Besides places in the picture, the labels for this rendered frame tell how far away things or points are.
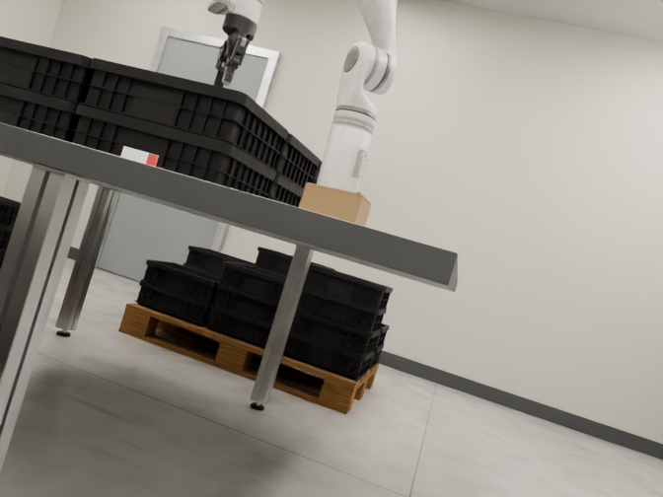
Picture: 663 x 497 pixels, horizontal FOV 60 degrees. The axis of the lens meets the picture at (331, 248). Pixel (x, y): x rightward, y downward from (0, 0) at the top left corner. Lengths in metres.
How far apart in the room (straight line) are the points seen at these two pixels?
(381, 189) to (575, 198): 1.39
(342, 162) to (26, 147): 0.62
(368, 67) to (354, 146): 0.17
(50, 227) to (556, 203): 3.86
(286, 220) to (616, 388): 3.93
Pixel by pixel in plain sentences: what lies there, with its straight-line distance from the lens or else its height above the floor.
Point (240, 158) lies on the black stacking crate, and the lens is 1.29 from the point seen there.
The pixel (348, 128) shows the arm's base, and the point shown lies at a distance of 1.25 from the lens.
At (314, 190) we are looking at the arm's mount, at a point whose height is 0.78.
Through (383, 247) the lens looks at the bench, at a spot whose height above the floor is 0.68.
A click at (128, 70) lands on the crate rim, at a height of 0.92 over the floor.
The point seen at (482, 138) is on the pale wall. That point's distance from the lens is 4.49.
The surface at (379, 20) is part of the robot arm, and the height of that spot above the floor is 1.19.
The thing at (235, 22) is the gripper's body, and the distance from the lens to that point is 1.40.
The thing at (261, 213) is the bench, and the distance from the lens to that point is 0.73.
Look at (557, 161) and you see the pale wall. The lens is 4.49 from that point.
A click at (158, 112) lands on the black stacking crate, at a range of 1.34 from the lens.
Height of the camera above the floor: 0.65
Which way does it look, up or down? 1 degrees up
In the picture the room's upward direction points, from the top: 17 degrees clockwise
